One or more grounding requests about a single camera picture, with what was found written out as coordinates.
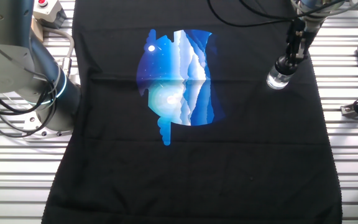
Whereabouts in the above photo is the black cloth with blue print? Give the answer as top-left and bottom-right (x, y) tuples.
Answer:
(41, 0), (343, 224)

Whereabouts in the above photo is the looped black cable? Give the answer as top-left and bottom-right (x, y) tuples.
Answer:
(0, 73), (59, 138)

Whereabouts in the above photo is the light wooden block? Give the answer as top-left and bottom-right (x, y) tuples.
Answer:
(30, 17), (45, 44)

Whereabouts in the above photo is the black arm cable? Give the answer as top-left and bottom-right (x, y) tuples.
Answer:
(206, 0), (295, 28)
(238, 0), (346, 20)

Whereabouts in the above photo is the clear glass jar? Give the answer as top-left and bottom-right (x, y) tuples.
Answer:
(265, 65), (294, 91)

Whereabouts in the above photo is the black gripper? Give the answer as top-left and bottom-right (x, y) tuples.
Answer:
(285, 17), (323, 65)

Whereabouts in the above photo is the grey emergency stop button box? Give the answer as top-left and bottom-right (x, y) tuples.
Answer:
(32, 0), (68, 30)

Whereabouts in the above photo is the grey emergency stop cable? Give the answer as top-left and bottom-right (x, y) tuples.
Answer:
(41, 26), (76, 79)

